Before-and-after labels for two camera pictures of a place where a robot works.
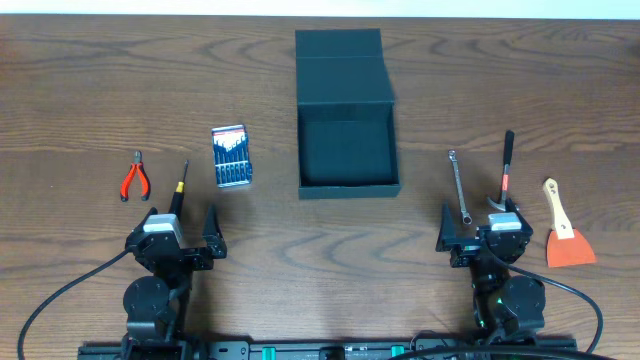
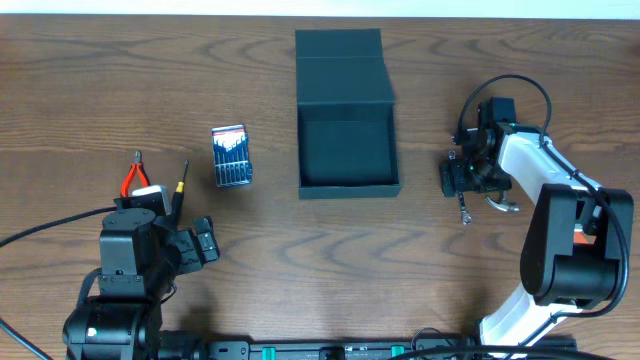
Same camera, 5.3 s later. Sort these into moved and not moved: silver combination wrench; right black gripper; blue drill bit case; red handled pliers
Moved: right black gripper
Not moved: blue drill bit case; red handled pliers; silver combination wrench
